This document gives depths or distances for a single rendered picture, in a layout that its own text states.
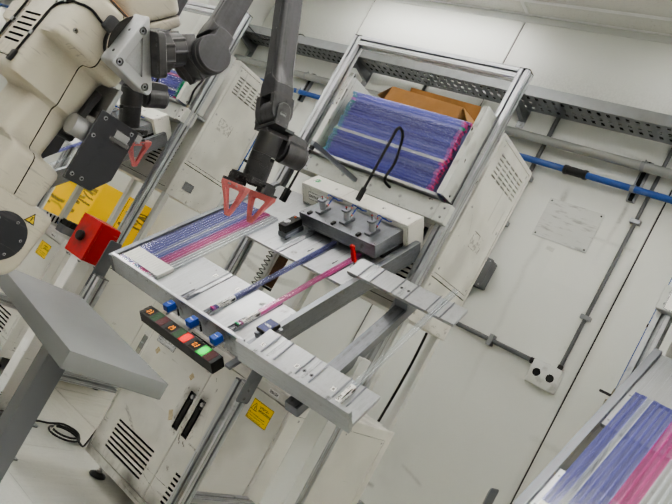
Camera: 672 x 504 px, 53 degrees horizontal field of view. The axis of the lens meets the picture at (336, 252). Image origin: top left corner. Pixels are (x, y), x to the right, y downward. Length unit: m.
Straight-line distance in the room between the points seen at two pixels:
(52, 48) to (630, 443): 1.43
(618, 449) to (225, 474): 1.13
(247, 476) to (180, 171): 1.65
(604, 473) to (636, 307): 2.01
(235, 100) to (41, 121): 1.95
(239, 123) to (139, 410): 1.57
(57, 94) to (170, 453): 1.25
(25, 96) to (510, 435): 2.69
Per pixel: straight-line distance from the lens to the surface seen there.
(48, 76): 1.50
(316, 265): 2.09
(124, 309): 3.39
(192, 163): 3.31
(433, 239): 2.20
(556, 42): 4.27
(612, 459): 1.57
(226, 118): 3.37
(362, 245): 2.10
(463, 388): 3.60
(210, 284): 2.05
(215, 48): 1.45
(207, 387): 2.26
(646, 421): 1.68
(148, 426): 2.41
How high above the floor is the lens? 0.92
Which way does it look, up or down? 4 degrees up
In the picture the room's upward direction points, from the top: 29 degrees clockwise
